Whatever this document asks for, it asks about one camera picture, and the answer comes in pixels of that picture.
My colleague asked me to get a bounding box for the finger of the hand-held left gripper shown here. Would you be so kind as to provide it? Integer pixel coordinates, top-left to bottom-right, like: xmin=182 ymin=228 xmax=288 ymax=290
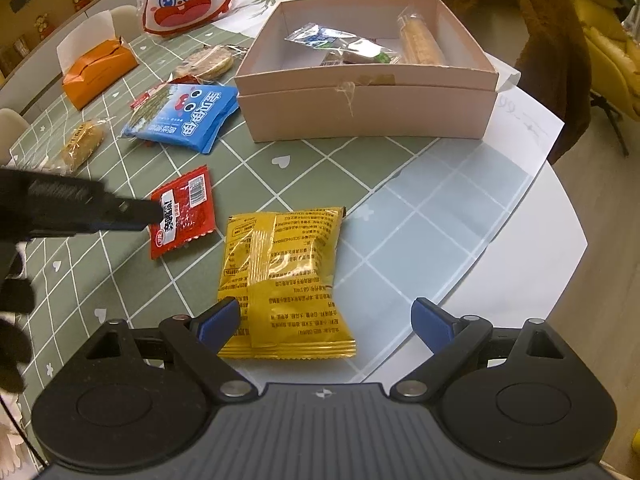
xmin=102 ymin=192 xmax=164 ymax=234

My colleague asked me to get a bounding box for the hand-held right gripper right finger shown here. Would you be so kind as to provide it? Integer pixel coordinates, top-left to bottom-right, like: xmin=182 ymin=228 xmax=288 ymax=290
xmin=389 ymin=297 xmax=567 ymax=403

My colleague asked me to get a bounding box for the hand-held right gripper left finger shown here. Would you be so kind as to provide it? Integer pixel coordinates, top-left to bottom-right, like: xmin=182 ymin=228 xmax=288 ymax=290
xmin=82 ymin=296 xmax=255 ymax=403

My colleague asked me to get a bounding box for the red snack packet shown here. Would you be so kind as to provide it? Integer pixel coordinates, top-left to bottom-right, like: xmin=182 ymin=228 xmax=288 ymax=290
xmin=149 ymin=166 xmax=218 ymax=261

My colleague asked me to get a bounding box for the yellow snack packet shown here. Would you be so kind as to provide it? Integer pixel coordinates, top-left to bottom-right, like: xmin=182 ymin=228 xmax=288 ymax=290
xmin=216 ymin=205 xmax=358 ymax=361

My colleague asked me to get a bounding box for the pink cardboard box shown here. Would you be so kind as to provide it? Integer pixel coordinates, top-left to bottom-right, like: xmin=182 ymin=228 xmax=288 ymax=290
xmin=234 ymin=0 xmax=500 ymax=144

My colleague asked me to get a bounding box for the small clear blue-print packet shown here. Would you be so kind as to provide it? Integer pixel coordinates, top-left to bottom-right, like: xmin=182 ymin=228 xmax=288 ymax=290
xmin=285 ymin=23 xmax=362 ymax=54

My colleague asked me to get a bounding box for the clear packet with green print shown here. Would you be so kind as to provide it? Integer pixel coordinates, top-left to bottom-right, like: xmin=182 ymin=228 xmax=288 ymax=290
xmin=319 ymin=36 xmax=405 ymax=67

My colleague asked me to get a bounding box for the clear packet with golden roll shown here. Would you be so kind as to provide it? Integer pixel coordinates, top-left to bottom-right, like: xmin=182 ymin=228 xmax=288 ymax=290
xmin=396 ymin=6 xmax=447 ymax=67

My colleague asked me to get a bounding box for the person's left hand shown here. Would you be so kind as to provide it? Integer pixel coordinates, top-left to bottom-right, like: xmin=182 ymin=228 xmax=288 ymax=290
xmin=0 ymin=274 xmax=37 ymax=396

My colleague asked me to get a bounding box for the clear packet with tan bar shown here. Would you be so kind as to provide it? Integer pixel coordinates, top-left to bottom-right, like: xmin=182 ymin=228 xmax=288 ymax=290
xmin=59 ymin=119 xmax=107 ymax=173

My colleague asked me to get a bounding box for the white chair back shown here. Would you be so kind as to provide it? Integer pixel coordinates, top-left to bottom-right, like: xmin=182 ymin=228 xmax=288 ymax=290
xmin=109 ymin=4 xmax=143 ymax=37
xmin=0 ymin=106 xmax=32 ymax=137

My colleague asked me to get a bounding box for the blue snack packet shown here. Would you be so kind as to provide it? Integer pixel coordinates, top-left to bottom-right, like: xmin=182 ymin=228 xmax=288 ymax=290
xmin=121 ymin=83 xmax=240 ymax=155

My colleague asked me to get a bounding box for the green-print snack packet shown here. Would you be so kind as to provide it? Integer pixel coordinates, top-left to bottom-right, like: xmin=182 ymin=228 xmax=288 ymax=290
xmin=129 ymin=84 xmax=173 ymax=128

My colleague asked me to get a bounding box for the orange tissue box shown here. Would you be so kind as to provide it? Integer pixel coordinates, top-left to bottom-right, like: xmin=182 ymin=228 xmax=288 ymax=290
xmin=56 ymin=9 xmax=140 ymax=111

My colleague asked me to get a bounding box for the clear packet with round biscuit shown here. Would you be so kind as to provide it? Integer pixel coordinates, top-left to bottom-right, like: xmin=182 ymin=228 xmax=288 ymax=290
xmin=172 ymin=44 xmax=248 ymax=85

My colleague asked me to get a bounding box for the wooden display shelf cabinet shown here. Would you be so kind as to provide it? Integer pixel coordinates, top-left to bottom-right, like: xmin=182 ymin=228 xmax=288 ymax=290
xmin=0 ymin=0 xmax=151 ymax=78

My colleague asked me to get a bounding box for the white paper sheet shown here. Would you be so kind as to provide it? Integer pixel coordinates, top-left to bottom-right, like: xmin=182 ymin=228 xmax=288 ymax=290
xmin=480 ymin=66 xmax=567 ymax=167
xmin=217 ymin=0 xmax=283 ymax=37

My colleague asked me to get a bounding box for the brown fur blanket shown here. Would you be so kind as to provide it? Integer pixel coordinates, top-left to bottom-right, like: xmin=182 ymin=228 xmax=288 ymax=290
xmin=404 ymin=0 xmax=590 ymax=165

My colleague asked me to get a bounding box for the yellow recliner chair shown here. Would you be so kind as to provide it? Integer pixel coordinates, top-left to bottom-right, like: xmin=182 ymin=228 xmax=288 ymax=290
xmin=570 ymin=0 xmax=640 ymax=157

